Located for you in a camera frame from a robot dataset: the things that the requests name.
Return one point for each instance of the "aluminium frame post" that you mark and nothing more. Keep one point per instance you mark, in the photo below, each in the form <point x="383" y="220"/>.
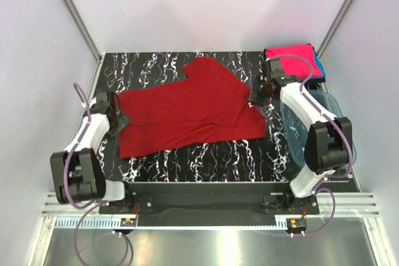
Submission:
<point x="339" y="18"/>
<point x="78" y="21"/>

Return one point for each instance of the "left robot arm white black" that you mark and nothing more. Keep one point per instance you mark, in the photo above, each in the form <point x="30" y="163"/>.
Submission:
<point x="76" y="171"/>

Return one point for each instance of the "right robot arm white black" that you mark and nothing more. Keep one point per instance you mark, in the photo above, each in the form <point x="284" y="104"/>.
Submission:
<point x="303" y="187"/>

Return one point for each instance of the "folded dark t shirt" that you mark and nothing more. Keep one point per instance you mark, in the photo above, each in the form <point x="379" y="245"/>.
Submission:
<point x="315" y="80"/>

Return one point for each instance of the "left aluminium frame post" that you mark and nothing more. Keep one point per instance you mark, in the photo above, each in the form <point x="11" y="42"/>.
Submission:
<point x="78" y="21"/>

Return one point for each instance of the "clear blue plastic bin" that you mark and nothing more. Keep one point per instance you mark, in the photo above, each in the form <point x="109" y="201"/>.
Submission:
<point x="319" y="140"/>

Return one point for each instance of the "right aluminium frame post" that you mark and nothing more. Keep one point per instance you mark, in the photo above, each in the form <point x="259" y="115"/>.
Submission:
<point x="339" y="18"/>

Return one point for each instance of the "white slotted cable duct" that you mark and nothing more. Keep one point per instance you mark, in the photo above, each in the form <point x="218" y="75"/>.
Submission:
<point x="178" y="223"/>

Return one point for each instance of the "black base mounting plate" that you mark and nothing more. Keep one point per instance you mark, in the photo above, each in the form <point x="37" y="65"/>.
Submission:
<point x="214" y="200"/>

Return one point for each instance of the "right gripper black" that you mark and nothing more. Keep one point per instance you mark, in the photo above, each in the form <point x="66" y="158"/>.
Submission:
<point x="255" y="100"/>

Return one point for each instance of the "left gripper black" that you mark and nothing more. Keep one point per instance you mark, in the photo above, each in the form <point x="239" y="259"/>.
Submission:
<point x="121" y="121"/>

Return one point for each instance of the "red t shirt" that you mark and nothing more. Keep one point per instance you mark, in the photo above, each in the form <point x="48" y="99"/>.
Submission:
<point x="210" y="105"/>

